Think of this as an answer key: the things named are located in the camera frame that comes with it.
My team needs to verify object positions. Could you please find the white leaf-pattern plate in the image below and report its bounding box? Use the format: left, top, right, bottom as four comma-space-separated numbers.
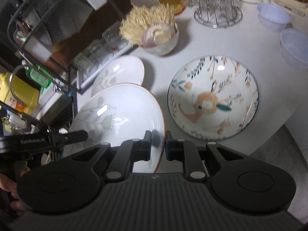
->
64, 83, 166, 173
91, 55, 145, 97

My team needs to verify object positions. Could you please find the person's left hand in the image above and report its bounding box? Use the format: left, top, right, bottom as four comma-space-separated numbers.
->
1, 173, 24, 215

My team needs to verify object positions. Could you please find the floral patterned ceramic bowl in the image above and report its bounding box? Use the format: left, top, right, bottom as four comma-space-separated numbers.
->
167, 55, 259, 140

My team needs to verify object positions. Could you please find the yellow detergent bottle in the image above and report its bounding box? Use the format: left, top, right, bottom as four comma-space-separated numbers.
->
1, 73, 39, 115

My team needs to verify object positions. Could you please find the chrome faucet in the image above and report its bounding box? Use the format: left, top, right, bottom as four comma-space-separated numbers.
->
8, 59, 73, 106

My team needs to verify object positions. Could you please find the green dish soap bottle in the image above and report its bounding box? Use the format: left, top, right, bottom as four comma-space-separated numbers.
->
24, 64, 53, 93

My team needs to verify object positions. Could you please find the white drip tray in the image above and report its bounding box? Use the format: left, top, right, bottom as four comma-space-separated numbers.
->
80, 42, 139, 90

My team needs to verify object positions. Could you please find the clear drinking glass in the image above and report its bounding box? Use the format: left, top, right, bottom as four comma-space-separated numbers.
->
74, 53, 97, 76
87, 39, 110, 62

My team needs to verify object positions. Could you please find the clear drinking glass middle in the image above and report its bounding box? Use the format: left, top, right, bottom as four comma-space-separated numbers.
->
87, 39, 110, 62

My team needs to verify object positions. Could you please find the clear glass red print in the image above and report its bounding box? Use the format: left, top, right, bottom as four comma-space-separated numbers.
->
102, 28, 127, 51

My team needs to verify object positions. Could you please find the small bowl with vegetables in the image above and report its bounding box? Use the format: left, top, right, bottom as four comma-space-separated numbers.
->
141, 23, 179, 56

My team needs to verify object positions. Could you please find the cut purple onion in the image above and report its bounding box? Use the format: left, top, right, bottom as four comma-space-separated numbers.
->
142, 24, 176, 48

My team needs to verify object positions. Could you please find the black metal dish rack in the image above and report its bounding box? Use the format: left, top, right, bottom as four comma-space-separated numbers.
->
7, 0, 135, 95

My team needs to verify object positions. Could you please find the brown wooden cutting board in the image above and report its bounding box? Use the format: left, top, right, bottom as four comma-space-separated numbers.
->
52, 0, 132, 68

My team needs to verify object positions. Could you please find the white plastic bowl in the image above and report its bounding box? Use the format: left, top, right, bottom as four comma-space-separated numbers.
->
280, 28, 308, 70

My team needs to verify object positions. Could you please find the pale blue plastic bowl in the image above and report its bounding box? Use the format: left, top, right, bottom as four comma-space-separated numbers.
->
257, 3, 291, 32

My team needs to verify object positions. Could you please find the wire glass holder rack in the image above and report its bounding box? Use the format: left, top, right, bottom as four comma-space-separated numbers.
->
194, 0, 243, 29

